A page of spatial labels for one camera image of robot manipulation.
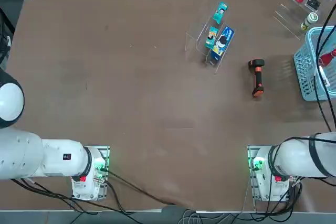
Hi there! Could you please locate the red Coca-Cola bottle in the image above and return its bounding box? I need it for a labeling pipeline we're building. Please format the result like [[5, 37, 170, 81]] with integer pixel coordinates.
[[319, 49, 336, 66]]

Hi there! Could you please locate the white cookie box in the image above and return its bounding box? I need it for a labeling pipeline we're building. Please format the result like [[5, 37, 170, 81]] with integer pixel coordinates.
[[317, 63, 336, 88]]

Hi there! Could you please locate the orange black barcode scanner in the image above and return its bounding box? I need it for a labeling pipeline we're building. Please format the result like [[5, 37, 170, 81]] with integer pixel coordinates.
[[248, 59, 265, 99]]

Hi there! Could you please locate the light blue shopping basket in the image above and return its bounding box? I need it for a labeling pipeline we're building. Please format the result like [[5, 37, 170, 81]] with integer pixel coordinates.
[[293, 26, 336, 101]]

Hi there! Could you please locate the small black box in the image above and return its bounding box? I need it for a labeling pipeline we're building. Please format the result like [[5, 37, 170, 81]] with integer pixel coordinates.
[[304, 0, 320, 12]]

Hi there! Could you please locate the clear acrylic stepped shelf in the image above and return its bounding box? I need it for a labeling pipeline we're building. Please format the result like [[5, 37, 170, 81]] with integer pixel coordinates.
[[272, 0, 336, 41], [185, 0, 236, 74]]

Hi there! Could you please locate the green white lidded jar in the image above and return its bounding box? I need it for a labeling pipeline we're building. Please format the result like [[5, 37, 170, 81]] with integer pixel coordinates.
[[300, 12, 319, 32]]

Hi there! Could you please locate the teal cartoon snack packet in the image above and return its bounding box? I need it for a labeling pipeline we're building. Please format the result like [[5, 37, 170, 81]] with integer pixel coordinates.
[[212, 1, 229, 24], [204, 26, 219, 49]]

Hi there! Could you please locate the blue Oreo cookie box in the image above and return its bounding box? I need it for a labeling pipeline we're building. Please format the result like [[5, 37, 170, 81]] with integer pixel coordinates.
[[210, 26, 235, 62]]

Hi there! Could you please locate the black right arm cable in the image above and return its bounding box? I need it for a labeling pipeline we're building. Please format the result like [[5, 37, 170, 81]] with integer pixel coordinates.
[[313, 3, 336, 133]]

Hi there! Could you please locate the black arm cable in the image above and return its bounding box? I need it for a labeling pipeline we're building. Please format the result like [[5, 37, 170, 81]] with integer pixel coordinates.
[[313, 3, 336, 133], [10, 178, 137, 216]]

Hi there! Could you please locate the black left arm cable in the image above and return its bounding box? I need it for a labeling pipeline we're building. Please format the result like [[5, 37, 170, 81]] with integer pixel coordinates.
[[10, 178, 137, 216]]

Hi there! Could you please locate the black right base cable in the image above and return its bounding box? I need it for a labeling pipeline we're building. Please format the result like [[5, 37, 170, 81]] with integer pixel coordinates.
[[259, 179, 304, 222]]

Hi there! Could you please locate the thick black cable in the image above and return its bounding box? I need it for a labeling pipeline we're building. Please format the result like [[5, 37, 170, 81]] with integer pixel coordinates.
[[104, 168, 184, 208]]

